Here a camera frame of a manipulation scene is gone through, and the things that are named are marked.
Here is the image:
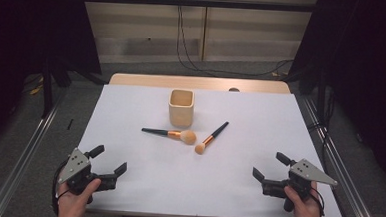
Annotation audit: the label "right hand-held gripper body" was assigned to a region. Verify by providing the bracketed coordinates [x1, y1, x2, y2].
[260, 156, 339, 215]

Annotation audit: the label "left hand-held gripper cable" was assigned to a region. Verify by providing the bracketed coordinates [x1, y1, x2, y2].
[50, 160, 73, 217]

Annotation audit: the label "hand-held gripper cable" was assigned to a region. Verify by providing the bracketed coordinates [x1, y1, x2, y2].
[50, 160, 73, 217]
[308, 187, 327, 217]

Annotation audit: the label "dark curtain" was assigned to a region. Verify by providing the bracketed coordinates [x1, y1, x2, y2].
[281, 0, 386, 192]
[0, 0, 107, 163]

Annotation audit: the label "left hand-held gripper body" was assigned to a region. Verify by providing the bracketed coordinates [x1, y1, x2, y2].
[56, 147, 120, 206]

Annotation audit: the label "large-headed black makeup brush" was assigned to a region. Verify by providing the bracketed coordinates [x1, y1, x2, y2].
[140, 127, 198, 147]

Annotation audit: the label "right hand-held gripper cable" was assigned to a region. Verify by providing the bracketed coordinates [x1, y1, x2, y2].
[308, 187, 327, 217]

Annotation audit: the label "black metal stand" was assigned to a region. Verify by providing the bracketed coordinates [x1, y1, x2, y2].
[314, 70, 329, 127]
[39, 56, 56, 119]

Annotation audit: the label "black floor cables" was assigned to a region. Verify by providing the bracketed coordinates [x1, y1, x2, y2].
[304, 89, 337, 184]

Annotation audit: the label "small-headed black makeup brush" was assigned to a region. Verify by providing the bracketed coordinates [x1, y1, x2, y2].
[194, 119, 230, 157]

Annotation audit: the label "white table sheet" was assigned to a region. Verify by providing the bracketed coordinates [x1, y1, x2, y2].
[49, 80, 351, 217]

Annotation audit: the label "square beige cup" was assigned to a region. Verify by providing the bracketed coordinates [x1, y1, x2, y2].
[167, 88, 196, 129]

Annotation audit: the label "aluminium rail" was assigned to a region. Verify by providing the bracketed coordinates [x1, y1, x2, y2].
[294, 93, 386, 217]
[0, 83, 70, 217]

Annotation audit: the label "black wall cables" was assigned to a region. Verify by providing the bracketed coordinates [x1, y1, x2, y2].
[174, 4, 297, 80]

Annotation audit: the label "person's left hand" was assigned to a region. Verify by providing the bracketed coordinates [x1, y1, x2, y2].
[56, 177, 102, 217]

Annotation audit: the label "black horizontal bar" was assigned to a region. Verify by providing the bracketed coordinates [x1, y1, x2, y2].
[80, 0, 317, 15]

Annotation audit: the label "person's right hand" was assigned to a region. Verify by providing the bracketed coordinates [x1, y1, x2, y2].
[282, 179, 325, 217]

